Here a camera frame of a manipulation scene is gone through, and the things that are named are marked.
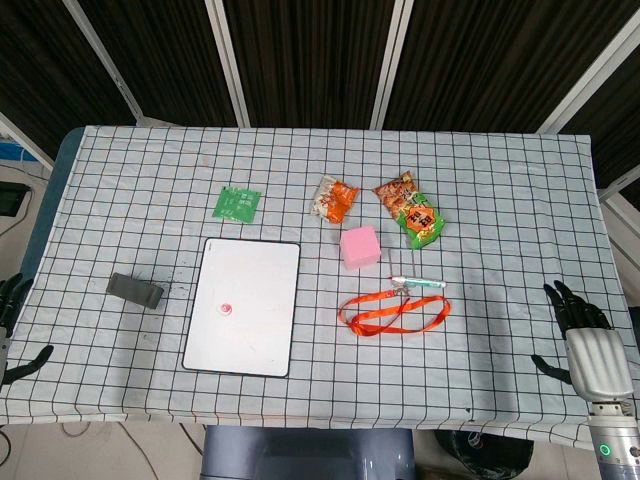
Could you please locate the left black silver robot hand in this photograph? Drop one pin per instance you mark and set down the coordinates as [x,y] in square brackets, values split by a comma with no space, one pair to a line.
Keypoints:
[10,300]

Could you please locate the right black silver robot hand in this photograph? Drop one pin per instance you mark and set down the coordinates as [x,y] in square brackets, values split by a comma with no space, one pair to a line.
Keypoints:
[597,360]

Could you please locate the grey and black eraser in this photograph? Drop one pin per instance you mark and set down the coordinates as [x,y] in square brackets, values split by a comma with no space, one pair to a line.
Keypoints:
[135,290]

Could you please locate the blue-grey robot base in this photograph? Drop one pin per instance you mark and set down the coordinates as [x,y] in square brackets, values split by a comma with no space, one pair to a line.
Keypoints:
[305,452]

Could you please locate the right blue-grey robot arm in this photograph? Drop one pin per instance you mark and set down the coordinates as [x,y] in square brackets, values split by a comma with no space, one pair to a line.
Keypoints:
[615,440]

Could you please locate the black box device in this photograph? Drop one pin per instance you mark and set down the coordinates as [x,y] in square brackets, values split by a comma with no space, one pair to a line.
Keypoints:
[11,197]

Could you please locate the white black checked tablecloth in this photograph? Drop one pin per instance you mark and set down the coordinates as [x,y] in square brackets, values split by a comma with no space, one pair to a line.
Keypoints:
[450,375]

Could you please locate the blue box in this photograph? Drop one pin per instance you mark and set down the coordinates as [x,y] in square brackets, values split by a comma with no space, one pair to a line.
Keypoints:
[10,150]

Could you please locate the teal white marker pen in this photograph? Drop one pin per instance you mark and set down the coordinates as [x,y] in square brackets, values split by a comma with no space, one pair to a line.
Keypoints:
[420,282]

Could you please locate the white board with black rim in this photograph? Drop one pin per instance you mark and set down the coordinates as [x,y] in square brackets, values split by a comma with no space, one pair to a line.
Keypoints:
[242,305]

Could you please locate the green orange snack bag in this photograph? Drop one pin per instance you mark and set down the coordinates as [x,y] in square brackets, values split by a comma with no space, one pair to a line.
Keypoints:
[415,210]

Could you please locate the green flat sachet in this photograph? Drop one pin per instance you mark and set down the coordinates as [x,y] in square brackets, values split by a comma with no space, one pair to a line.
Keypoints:
[236,204]

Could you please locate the pink foam cube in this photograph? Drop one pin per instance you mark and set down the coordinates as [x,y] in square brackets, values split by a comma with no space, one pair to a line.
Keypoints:
[359,249]

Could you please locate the orange white snack packet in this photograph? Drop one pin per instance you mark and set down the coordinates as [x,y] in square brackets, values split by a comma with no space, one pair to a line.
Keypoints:
[335,200]

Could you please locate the dark partition screen white frames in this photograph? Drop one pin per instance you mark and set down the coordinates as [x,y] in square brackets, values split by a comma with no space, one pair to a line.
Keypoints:
[310,55]

